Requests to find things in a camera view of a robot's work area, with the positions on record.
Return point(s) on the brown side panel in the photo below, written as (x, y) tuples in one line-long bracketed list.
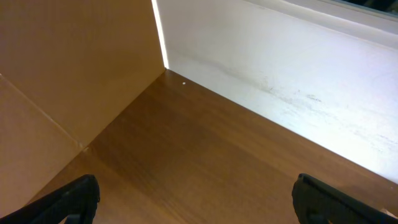
[(68, 68)]

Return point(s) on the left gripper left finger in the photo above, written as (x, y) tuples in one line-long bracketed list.
[(75, 202)]

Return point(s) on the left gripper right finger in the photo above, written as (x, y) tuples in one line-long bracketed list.
[(316, 202)]

